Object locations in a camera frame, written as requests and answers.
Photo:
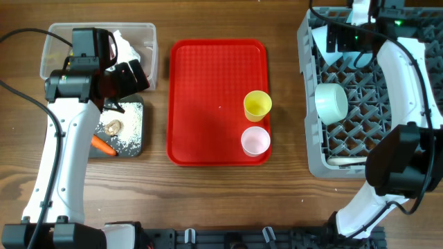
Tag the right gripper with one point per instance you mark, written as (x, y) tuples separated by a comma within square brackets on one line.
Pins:
[(343, 42)]

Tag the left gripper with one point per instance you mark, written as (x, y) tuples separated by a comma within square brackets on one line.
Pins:
[(130, 86)]

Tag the light blue rice bowl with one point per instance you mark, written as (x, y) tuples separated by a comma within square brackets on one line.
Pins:
[(320, 37)]

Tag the white napkin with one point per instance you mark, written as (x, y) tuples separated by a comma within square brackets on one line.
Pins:
[(126, 52)]

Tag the brown food lump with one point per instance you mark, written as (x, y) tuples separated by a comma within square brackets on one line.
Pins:
[(113, 128)]

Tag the green bowl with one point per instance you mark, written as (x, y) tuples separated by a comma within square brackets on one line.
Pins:
[(331, 103)]

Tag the orange carrot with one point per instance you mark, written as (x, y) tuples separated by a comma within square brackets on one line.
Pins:
[(102, 146)]

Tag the yellow cup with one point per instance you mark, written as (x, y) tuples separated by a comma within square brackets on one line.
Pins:
[(257, 104)]

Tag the white plastic spoon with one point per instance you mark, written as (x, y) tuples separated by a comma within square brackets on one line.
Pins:
[(344, 161)]

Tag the light blue plate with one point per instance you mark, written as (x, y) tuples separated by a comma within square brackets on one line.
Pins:
[(358, 59)]

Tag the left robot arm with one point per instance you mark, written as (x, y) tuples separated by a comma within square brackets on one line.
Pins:
[(75, 97)]

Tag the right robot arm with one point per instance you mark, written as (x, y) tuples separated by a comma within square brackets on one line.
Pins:
[(407, 162)]

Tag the grey dishwasher rack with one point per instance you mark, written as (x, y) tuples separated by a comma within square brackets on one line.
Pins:
[(360, 103)]

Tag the clear plastic bin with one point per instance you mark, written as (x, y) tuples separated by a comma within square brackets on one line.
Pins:
[(140, 36)]

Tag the black tray bin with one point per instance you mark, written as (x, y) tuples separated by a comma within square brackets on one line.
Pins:
[(132, 98)]

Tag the spilled rice pile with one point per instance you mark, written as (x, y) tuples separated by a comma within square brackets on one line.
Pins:
[(128, 142)]

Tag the red serving tray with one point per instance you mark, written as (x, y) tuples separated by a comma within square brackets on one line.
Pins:
[(209, 79)]

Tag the pink cup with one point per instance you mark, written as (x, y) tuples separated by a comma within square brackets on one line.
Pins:
[(255, 141)]

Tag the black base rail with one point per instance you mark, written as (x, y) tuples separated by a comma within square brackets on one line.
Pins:
[(268, 237)]

